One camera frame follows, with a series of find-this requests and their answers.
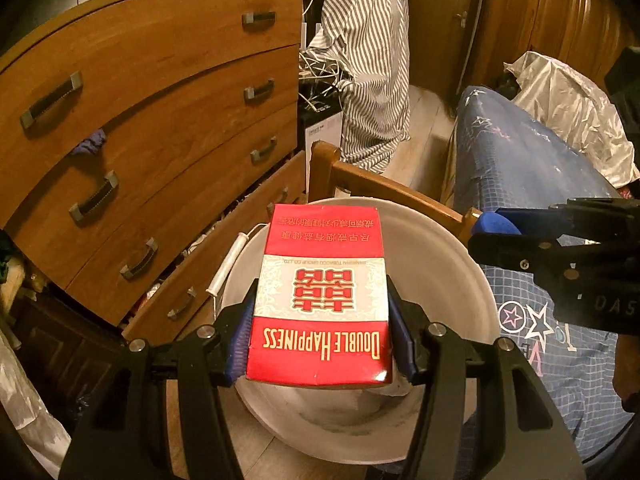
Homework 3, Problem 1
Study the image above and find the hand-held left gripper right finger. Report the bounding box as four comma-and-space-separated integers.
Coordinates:
387, 279, 586, 480

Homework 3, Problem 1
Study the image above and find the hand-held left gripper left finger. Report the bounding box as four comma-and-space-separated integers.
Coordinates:
57, 292, 257, 480

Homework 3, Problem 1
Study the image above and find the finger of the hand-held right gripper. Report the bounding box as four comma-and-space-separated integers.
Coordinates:
466, 233, 567, 287
472, 206, 569, 237

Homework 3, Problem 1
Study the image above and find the white plastic bucket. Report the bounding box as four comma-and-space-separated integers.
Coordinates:
206, 197, 501, 463

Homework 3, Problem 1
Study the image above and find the red cigarette box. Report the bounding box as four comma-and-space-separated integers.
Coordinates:
245, 203, 393, 391

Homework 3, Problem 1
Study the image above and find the blue star print bedsheet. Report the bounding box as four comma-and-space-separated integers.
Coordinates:
442, 85, 640, 476

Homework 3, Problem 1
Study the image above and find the wooden chair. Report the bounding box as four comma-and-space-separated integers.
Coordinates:
307, 141, 483, 248

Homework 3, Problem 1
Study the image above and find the shiny white plastic bag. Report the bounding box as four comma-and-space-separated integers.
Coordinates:
504, 50, 640, 188

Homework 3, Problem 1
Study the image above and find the dark wooden cabinet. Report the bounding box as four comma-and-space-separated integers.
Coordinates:
10, 295, 126, 411

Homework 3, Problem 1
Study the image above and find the white cardboard box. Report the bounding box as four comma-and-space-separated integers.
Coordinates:
298, 105, 346, 158

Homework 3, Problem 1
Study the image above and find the dark wooden door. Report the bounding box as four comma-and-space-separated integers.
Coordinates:
407, 0, 488, 106

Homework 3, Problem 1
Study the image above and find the grey striped cloth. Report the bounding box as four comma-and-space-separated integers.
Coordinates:
292, 0, 416, 175

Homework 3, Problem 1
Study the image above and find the brown wooden wardrobe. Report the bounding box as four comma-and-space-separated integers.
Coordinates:
465, 0, 640, 111

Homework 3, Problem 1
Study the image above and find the blue cloth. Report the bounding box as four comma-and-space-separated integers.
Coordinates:
70, 129, 108, 157

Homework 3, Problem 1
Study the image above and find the wooden dresser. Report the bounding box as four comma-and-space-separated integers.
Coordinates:
0, 0, 308, 343

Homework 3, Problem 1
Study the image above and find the tangle of white cables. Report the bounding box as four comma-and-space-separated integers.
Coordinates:
297, 45, 356, 111

